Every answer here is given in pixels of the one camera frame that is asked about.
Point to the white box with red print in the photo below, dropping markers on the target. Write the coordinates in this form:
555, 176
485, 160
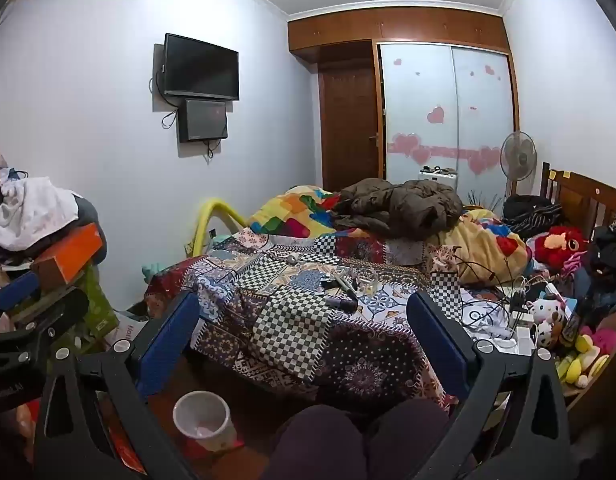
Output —
128, 330

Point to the cow plush toy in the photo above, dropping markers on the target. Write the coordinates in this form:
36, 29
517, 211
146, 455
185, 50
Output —
545, 315

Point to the green leaf-print box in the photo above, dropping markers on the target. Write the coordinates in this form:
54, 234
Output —
100, 310

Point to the black cylindrical tube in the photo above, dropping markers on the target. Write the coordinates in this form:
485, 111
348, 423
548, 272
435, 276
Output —
340, 303

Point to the yellow foam tube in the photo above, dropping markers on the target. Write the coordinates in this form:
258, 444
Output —
208, 215

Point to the white plastic waste bin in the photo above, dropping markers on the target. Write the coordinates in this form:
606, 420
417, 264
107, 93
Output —
203, 417

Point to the white power strip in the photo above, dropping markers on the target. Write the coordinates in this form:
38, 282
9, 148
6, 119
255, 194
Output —
523, 332

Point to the orange cardboard box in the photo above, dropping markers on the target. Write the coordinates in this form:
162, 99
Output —
73, 255

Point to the black striped bag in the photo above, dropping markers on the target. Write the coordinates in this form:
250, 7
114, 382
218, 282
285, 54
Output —
530, 215

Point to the wooden bed headboard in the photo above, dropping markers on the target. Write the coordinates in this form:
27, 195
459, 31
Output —
578, 195

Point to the person's leg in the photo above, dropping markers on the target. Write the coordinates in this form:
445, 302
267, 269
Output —
408, 435
318, 440

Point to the red flat mat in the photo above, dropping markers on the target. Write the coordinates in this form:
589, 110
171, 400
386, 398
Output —
233, 445

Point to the yellow colour-block blanket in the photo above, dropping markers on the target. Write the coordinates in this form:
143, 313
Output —
288, 210

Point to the dark grey garment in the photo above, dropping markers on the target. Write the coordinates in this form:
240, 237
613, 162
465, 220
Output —
88, 212

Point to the clear pen with black cap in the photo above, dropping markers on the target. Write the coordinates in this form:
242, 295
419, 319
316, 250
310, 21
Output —
349, 291

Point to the small black box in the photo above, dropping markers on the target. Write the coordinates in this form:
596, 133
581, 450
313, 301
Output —
331, 285

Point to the person's right leg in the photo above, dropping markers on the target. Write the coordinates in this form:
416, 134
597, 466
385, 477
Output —
408, 435

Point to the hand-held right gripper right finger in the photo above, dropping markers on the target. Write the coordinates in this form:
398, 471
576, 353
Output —
438, 340

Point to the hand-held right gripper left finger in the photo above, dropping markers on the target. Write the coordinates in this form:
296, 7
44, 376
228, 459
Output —
168, 340

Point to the wooden wardrobe with sliding doors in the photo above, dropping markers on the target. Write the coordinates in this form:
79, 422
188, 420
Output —
418, 100

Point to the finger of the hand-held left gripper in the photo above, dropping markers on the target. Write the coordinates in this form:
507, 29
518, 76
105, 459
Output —
58, 307
13, 287

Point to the brown padded jacket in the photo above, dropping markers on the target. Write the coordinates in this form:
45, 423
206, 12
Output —
403, 205

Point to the white cloth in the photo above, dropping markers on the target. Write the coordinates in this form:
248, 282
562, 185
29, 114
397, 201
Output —
33, 210

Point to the small black wall monitor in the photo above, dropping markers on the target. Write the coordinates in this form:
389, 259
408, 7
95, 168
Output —
203, 121

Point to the white standing fan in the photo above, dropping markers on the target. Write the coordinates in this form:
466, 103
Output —
518, 155

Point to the black wall television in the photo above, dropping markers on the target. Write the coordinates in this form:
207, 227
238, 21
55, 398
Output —
200, 67

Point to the red plush toy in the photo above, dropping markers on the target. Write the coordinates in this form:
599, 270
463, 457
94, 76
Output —
558, 245

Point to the person's left leg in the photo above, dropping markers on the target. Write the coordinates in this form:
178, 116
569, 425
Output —
318, 440

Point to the patchwork patterned bedsheet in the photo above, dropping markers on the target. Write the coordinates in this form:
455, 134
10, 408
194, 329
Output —
298, 320

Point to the brown wooden door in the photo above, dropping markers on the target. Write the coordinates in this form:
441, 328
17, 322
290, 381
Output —
348, 130

